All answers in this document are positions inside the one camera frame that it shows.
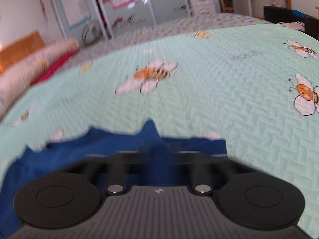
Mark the blue knit sweater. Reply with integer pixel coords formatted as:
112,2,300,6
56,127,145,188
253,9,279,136
1,120,227,238

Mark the mint quilted bee bedspread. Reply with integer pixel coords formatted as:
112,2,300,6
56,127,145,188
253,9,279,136
1,14,318,237

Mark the red cloth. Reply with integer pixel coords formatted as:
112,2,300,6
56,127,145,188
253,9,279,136
30,50,79,86

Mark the rolled cream floral quilt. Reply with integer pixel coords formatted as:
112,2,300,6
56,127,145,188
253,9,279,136
1,38,80,117

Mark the white drawer cabinet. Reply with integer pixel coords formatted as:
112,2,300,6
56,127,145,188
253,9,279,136
190,0,216,17

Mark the wooden headboard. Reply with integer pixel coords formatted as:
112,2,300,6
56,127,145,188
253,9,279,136
0,31,45,74

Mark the black chair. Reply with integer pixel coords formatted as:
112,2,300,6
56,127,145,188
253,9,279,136
264,6,318,39

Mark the mirrored wardrobe with posters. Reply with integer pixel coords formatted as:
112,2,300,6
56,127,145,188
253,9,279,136
51,0,189,46

